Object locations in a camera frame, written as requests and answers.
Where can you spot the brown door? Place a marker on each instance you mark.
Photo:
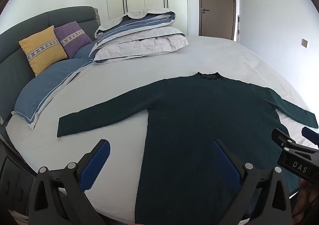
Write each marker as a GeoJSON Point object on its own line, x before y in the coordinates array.
{"type": "Point", "coordinates": [216, 3]}

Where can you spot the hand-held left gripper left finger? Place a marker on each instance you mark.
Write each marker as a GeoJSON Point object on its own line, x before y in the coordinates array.
{"type": "Point", "coordinates": [96, 165]}

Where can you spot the grey padded headboard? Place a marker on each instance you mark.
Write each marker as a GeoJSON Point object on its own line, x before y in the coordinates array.
{"type": "Point", "coordinates": [15, 43]}

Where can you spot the yellow throw pillow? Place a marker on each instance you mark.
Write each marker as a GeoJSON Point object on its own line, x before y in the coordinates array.
{"type": "Point", "coordinates": [42, 50]}

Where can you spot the large blue pillow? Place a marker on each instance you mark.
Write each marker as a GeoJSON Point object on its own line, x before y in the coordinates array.
{"type": "Point", "coordinates": [42, 90]}

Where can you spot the wall outlet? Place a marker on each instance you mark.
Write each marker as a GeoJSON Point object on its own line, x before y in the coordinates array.
{"type": "Point", "coordinates": [304, 43]}

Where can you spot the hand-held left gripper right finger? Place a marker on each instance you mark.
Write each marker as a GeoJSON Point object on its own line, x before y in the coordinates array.
{"type": "Point", "coordinates": [225, 162]}

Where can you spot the person's right hand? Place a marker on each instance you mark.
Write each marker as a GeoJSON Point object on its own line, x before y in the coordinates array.
{"type": "Point", "coordinates": [302, 200]}

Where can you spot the dark green sweater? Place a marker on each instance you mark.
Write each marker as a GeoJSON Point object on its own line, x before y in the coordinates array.
{"type": "Point", "coordinates": [194, 115]}

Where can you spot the thin pole beside door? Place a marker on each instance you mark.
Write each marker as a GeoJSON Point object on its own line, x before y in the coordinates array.
{"type": "Point", "coordinates": [238, 30]}

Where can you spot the dark nightstand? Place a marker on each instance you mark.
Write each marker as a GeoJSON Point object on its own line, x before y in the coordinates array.
{"type": "Point", "coordinates": [15, 185]}

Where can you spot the folded grey blue duvet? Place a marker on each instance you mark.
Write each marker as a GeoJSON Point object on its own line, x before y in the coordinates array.
{"type": "Point", "coordinates": [139, 38]}

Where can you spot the purple throw pillow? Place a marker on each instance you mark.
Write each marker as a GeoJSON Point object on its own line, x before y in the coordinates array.
{"type": "Point", "coordinates": [73, 38]}

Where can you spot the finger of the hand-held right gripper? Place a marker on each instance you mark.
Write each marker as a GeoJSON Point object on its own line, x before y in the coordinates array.
{"type": "Point", "coordinates": [311, 135]}
{"type": "Point", "coordinates": [282, 140]}

